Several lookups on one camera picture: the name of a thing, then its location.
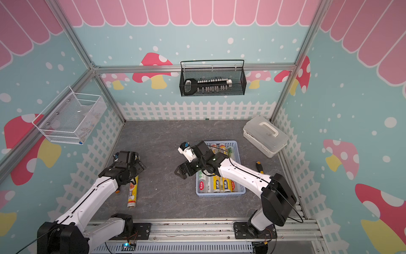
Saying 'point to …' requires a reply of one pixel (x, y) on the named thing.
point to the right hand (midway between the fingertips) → (182, 168)
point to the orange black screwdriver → (117, 191)
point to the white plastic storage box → (265, 136)
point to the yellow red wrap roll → (234, 186)
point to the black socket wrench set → (192, 85)
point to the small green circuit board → (128, 247)
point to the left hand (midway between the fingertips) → (138, 171)
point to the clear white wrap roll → (229, 152)
